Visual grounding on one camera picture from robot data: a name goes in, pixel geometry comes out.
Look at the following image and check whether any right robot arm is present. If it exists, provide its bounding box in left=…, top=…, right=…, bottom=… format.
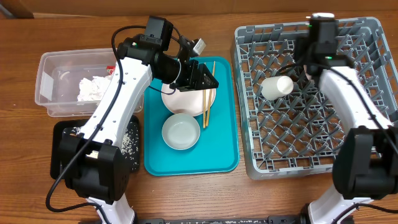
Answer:
left=294, top=13, right=397, bottom=223

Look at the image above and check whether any pink plate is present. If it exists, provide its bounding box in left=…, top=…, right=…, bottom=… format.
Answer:
left=161, top=84, right=216, bottom=117

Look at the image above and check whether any red snack wrapper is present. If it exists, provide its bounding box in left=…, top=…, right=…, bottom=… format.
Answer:
left=106, top=66, right=116, bottom=75

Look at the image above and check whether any black plastic tray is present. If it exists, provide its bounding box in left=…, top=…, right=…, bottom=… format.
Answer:
left=50, top=115, right=139, bottom=179

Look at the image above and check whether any teal plastic tray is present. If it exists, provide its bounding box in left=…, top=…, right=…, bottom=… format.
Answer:
left=143, top=57, right=239, bottom=176

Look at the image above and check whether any clear plastic bin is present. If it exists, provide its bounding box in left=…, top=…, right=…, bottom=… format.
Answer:
left=34, top=47, right=145, bottom=118

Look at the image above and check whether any grey small bowl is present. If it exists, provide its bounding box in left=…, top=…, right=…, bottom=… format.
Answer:
left=162, top=113, right=200, bottom=151

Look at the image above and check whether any white napkin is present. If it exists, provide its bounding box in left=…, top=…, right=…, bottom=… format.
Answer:
left=77, top=75, right=112, bottom=101

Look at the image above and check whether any grey dishwasher rack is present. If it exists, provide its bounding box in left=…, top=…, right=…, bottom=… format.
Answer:
left=232, top=17, right=397, bottom=180

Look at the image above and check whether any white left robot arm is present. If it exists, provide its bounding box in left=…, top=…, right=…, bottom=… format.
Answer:
left=54, top=34, right=219, bottom=223

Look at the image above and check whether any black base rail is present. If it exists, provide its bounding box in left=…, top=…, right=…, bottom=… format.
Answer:
left=134, top=208, right=310, bottom=224

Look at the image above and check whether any cream white cup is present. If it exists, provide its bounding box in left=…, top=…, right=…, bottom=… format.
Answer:
left=261, top=76, right=294, bottom=101

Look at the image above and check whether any wooden chopstick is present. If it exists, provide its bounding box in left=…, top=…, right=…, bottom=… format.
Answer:
left=205, top=61, right=216, bottom=127
left=202, top=90, right=207, bottom=129

